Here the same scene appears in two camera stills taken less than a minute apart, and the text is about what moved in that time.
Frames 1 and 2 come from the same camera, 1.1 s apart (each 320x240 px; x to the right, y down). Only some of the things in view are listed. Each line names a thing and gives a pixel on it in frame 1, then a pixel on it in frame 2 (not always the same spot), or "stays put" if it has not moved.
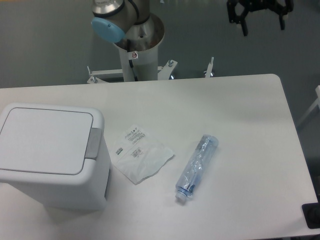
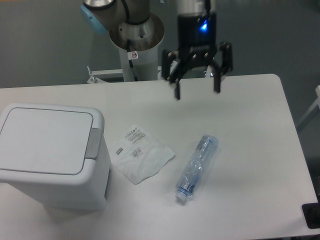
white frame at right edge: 317,89 stays put
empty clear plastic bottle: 197,165 stays put
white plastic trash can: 57,155 stays put
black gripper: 253,5 to 197,40
